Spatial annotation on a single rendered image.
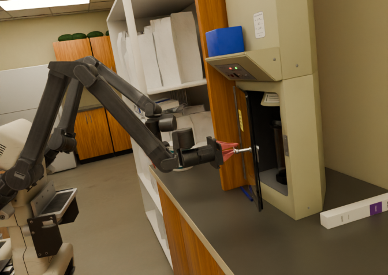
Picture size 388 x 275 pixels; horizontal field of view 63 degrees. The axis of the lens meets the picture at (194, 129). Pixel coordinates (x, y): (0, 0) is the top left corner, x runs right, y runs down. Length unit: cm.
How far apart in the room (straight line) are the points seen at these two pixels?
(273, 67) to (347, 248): 55
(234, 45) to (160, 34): 111
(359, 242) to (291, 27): 65
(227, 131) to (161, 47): 101
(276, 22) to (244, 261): 69
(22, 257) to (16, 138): 46
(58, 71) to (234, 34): 59
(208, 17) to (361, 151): 82
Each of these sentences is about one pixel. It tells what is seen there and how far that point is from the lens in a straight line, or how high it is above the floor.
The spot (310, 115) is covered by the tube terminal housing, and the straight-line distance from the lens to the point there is 108.
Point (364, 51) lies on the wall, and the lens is 137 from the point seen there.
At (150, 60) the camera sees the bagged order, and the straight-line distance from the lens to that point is 226.
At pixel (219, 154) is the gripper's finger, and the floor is 120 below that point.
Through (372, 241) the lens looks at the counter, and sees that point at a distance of 107.
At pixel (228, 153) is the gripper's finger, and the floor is 119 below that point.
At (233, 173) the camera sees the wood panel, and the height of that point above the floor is 101.
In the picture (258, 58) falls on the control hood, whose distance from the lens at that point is 96.
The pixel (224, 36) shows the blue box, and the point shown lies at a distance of 114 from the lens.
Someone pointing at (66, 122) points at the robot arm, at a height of 133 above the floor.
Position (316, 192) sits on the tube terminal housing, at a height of 102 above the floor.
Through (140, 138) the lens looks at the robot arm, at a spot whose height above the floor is 129.
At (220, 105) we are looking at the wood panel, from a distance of 132.
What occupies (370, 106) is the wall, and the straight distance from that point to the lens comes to 138.
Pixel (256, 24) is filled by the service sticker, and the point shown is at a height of 159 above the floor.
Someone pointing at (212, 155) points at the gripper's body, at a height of 120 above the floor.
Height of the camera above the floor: 151
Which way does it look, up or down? 12 degrees down
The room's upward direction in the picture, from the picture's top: 9 degrees counter-clockwise
